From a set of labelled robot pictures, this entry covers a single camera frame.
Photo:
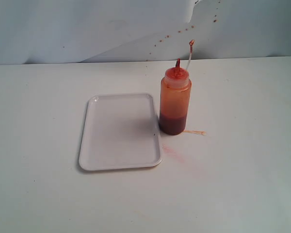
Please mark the ketchup squeeze bottle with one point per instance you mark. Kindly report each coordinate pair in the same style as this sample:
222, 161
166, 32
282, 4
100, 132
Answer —
174, 97

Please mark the white rectangular plastic tray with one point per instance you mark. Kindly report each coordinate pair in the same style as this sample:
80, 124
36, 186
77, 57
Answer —
120, 132

